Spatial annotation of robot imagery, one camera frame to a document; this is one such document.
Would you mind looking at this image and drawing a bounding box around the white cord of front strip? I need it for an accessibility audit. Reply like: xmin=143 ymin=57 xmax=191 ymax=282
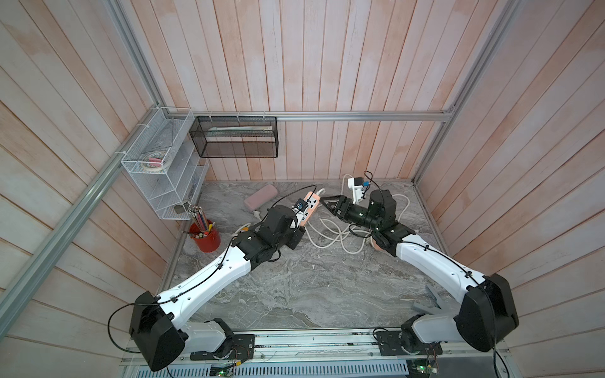
xmin=304 ymin=174 xmax=374 ymax=255

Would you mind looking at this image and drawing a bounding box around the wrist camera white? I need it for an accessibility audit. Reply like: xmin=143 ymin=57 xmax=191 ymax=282
xmin=348 ymin=177 xmax=370 ymax=204
xmin=292 ymin=198 xmax=309 ymax=226

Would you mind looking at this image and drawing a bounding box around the tape roll in rack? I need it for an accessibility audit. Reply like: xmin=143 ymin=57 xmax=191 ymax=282
xmin=141 ymin=151 xmax=171 ymax=173

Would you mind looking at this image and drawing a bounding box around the pink power strip front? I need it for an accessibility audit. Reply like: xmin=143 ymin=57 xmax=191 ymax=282
xmin=297 ymin=192 xmax=320 ymax=227

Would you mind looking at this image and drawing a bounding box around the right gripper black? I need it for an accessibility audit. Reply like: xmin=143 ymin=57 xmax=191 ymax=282
xmin=322 ymin=198 xmax=383 ymax=236

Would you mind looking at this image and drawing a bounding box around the red pencil cup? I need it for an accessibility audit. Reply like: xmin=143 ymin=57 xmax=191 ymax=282
xmin=188 ymin=205 xmax=221 ymax=253

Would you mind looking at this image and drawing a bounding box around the white cord of strip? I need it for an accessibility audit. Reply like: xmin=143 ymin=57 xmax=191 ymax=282
xmin=320 ymin=193 xmax=411 ymax=254
xmin=304 ymin=174 xmax=374 ymax=255

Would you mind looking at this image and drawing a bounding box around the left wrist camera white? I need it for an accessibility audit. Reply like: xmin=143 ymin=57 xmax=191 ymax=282
xmin=292 ymin=198 xmax=309 ymax=226

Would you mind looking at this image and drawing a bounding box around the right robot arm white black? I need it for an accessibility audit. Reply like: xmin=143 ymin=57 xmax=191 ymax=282
xmin=320 ymin=189 xmax=519 ymax=354

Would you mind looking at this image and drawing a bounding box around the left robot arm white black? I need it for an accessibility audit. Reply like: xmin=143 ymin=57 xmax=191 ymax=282
xmin=129 ymin=205 xmax=304 ymax=372

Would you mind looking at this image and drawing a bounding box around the pink power strip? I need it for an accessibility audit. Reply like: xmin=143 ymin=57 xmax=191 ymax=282
xmin=297 ymin=192 xmax=320 ymax=227
xmin=370 ymin=238 xmax=384 ymax=251

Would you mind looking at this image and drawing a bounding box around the black mesh basket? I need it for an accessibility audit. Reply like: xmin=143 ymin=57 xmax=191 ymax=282
xmin=189 ymin=116 xmax=279 ymax=158

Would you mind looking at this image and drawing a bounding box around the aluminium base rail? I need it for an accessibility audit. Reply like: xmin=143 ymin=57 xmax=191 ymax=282
xmin=120 ymin=325 xmax=511 ymax=367

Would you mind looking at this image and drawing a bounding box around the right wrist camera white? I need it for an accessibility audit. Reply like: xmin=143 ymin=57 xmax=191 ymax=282
xmin=348 ymin=177 xmax=370 ymax=204

